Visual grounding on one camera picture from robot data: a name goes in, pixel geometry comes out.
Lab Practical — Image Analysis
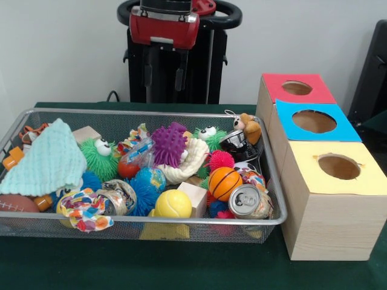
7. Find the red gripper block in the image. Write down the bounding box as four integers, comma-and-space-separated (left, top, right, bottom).
129, 11, 201, 92

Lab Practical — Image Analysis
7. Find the colourful polka dot cloth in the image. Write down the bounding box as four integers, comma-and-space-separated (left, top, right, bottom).
118, 124, 152, 152

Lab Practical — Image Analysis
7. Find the clear plastic packet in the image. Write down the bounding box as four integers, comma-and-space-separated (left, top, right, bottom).
120, 138, 155, 167

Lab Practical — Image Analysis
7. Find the mint green knitted cloth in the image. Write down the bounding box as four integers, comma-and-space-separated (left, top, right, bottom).
0, 118, 88, 197

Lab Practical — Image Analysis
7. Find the clear mesh bin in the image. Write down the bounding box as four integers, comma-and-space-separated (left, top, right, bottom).
0, 108, 288, 244

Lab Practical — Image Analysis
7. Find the wooden box with three holes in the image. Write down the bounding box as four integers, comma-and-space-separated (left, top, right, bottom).
255, 73, 387, 262

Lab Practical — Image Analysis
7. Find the purple spiky ball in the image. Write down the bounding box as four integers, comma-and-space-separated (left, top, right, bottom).
151, 122, 189, 169

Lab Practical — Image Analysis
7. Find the green fuzzy toy with eyes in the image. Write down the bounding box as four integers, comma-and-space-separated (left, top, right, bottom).
80, 138, 120, 182

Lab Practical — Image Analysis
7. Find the small orange basketball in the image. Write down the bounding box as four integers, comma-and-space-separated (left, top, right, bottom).
208, 167, 243, 202

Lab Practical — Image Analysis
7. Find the yellow tennis ball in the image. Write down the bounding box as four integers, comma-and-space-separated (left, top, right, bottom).
155, 189, 193, 219

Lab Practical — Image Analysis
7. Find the silver drink can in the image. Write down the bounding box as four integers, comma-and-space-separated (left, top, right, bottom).
229, 184, 273, 220

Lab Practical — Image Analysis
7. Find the orange plastic building block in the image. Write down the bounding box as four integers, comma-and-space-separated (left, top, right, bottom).
2, 147, 54, 212

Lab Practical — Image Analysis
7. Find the dark green table cloth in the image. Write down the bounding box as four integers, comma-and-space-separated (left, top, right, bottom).
0, 101, 387, 290

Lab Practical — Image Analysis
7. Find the small brown football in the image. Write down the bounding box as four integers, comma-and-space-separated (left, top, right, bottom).
0, 194, 40, 213

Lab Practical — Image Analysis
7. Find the black office chair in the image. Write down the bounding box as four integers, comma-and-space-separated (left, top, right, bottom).
348, 20, 387, 137

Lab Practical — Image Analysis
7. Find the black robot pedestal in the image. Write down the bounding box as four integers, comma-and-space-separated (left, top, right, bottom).
117, 0, 242, 105

